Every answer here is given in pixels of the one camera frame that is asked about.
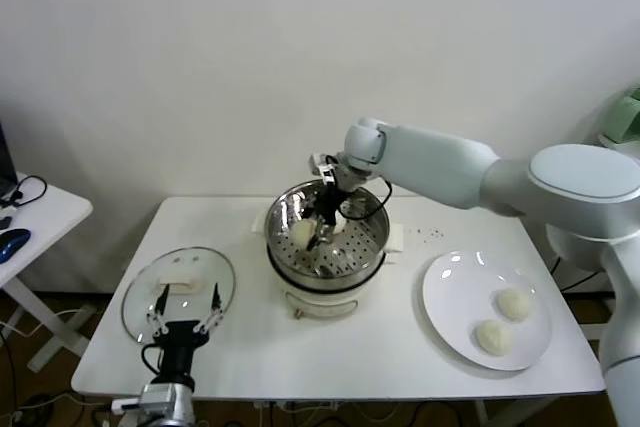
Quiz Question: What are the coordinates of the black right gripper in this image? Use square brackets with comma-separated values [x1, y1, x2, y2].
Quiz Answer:
[307, 185, 346, 251]

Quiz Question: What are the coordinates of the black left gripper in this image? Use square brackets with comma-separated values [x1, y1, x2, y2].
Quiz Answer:
[146, 282, 224, 388]

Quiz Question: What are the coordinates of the stainless steel steamer basket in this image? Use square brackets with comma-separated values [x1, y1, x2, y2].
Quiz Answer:
[252, 179, 405, 291]

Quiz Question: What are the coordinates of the glass pot lid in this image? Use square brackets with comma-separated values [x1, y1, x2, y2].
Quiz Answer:
[121, 246, 237, 347]

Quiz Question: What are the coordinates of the white electric cooker base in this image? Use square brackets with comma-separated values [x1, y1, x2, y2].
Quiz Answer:
[269, 246, 389, 321]

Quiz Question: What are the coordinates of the white round plate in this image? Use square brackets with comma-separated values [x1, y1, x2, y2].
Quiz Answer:
[422, 250, 554, 372]

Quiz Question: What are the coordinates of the white side table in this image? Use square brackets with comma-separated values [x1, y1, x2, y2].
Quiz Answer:
[0, 171, 94, 373]

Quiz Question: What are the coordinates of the blue computer mouse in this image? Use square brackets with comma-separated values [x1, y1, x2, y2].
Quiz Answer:
[0, 228, 32, 262]

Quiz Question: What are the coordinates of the black laptop screen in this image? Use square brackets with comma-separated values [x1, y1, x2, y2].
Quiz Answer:
[0, 119, 20, 198]

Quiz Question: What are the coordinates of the pale green box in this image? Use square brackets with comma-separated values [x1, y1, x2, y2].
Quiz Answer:
[597, 86, 640, 148]

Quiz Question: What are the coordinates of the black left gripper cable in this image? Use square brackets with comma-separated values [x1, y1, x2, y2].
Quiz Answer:
[141, 343, 164, 376]

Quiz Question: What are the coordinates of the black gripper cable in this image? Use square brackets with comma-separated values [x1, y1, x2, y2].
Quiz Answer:
[344, 177, 394, 222]
[141, 343, 164, 376]

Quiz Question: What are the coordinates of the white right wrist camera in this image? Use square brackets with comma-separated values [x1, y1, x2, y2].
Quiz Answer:
[308, 153, 337, 184]

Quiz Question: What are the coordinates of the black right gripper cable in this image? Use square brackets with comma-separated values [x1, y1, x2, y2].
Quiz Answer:
[344, 177, 394, 222]

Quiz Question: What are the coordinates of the black laptop cable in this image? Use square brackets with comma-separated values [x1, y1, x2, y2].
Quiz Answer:
[0, 175, 49, 209]

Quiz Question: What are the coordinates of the black floor cable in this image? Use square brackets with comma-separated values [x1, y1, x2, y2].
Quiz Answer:
[552, 251, 619, 294]

